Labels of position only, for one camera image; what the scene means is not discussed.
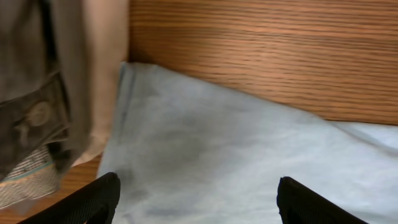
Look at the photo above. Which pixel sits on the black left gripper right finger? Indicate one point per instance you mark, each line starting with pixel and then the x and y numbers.
pixel 299 205

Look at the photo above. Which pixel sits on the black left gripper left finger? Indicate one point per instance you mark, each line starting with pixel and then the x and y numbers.
pixel 95 203

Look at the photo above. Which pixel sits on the light blue printed t-shirt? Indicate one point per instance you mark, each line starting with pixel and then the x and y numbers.
pixel 188 151

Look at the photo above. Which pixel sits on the grey folded garment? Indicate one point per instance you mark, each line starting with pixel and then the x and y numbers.
pixel 45 96

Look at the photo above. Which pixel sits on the beige folded garment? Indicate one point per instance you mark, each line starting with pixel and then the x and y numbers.
pixel 106 26

